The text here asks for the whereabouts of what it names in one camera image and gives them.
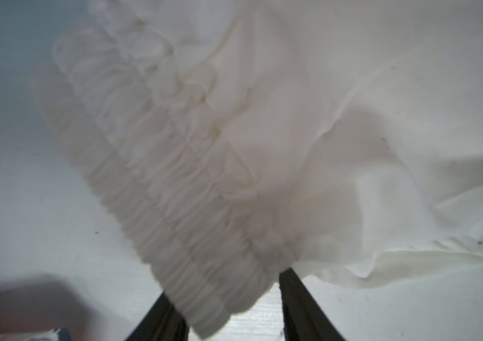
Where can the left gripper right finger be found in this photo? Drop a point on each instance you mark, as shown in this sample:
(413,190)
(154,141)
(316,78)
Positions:
(303,319)

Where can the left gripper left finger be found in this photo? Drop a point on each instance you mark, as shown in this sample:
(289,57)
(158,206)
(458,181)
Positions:
(162,323)

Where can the white shorts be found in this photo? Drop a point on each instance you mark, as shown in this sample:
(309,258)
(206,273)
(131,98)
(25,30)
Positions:
(233,140)

